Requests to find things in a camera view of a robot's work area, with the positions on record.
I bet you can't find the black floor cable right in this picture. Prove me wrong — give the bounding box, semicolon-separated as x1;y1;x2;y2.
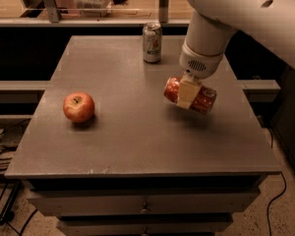
265;125;288;236

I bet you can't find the silver green soda can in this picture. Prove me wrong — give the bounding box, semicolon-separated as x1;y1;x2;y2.
143;22;162;63

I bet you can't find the grey drawer cabinet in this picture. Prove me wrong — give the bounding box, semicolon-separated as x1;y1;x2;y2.
6;36;280;236

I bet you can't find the clear plastic container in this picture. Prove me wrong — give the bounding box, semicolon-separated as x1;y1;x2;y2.
75;0;112;18

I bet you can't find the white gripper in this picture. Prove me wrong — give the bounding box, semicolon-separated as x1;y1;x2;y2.
177;42;223;109

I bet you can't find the metal shelf rack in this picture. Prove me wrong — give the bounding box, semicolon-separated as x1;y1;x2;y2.
0;0;191;28

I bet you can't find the red apple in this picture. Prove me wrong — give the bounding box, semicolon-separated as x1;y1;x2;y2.
63;91;95;123

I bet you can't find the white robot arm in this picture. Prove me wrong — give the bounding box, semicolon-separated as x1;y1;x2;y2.
179;0;295;82

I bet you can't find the black cables left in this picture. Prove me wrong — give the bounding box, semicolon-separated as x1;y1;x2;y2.
0;118;38;236

